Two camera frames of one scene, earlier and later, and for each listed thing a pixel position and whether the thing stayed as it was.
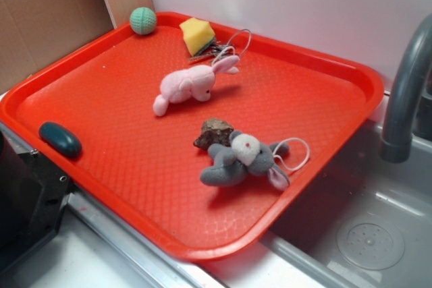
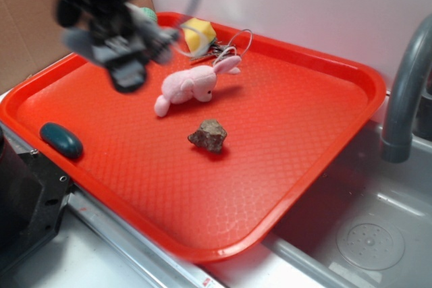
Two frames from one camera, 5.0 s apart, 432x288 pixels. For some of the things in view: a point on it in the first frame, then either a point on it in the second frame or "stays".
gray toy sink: (365, 222) stays
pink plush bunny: (192, 82) stays
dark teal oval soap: (61, 139) stays
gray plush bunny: (245, 153) → (80, 40)
